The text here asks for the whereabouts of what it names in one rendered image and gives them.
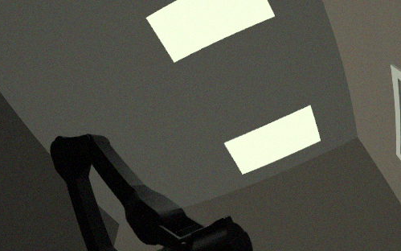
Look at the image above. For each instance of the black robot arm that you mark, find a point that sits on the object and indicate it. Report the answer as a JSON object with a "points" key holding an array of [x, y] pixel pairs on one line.
{"points": [[155, 219]]}

